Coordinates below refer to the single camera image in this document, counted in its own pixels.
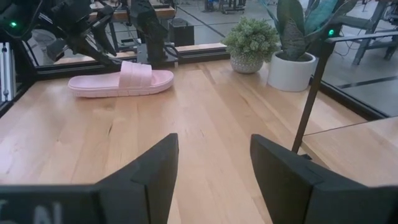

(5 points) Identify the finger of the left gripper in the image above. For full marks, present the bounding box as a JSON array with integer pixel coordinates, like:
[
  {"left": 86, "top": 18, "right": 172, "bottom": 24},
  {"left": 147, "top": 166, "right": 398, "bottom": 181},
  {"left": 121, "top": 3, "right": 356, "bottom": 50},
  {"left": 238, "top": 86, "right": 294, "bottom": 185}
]
[
  {"left": 67, "top": 34, "right": 123, "bottom": 66},
  {"left": 91, "top": 14, "right": 118, "bottom": 57}
]

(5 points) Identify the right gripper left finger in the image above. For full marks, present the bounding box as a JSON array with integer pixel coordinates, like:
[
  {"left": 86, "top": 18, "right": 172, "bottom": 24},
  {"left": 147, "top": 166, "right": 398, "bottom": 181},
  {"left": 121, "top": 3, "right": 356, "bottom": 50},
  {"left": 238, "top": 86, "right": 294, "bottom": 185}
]
[{"left": 0, "top": 133, "right": 180, "bottom": 224}]

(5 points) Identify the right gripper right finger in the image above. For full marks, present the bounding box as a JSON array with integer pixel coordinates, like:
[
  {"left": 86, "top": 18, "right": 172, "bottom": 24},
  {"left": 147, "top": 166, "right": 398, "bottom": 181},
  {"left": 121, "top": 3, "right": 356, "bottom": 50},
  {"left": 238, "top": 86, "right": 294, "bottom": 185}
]
[{"left": 249, "top": 133, "right": 398, "bottom": 224}]

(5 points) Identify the pink rubber slide sandal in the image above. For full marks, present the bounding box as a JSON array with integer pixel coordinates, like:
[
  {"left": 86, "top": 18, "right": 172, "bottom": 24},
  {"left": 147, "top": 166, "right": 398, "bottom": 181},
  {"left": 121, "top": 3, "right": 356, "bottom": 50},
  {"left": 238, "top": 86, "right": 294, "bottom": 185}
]
[{"left": 67, "top": 60, "right": 175, "bottom": 99}]

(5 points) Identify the black box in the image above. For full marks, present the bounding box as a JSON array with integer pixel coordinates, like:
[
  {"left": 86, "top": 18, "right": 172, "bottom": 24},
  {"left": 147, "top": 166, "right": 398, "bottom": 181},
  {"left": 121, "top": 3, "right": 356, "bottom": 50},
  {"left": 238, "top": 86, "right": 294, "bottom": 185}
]
[{"left": 169, "top": 17, "right": 195, "bottom": 47}]

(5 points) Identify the snake plant white pot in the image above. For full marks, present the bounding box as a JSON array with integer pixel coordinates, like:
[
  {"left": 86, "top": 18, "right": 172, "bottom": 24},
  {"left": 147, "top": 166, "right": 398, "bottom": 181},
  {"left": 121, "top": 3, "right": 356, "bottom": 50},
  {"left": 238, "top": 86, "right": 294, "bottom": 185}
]
[{"left": 257, "top": 0, "right": 358, "bottom": 93}]

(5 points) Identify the bushy plant patterned pot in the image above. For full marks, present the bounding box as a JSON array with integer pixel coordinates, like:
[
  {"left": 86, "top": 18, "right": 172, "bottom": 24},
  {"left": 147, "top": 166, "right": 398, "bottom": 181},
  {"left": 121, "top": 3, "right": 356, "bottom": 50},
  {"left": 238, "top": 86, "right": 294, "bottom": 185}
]
[{"left": 221, "top": 17, "right": 280, "bottom": 75}]

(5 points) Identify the aluminium extrusion post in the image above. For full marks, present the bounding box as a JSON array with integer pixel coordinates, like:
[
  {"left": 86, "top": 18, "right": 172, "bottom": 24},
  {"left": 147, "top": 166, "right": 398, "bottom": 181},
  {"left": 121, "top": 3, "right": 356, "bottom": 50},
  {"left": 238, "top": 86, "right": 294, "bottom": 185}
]
[{"left": 0, "top": 42, "right": 17, "bottom": 103}]

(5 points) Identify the black table frame rail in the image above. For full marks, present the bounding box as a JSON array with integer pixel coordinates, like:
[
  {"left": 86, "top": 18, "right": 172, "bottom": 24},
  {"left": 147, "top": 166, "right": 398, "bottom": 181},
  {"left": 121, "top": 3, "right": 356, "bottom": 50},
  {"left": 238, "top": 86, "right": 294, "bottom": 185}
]
[
  {"left": 32, "top": 51, "right": 231, "bottom": 80},
  {"left": 317, "top": 80, "right": 389, "bottom": 121}
]

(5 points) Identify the black camera pole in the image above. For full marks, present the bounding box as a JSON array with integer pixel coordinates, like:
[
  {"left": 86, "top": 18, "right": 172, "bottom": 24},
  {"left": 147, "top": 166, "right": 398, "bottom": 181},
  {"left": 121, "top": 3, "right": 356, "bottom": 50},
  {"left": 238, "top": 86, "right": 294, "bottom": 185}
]
[{"left": 291, "top": 32, "right": 398, "bottom": 188}]

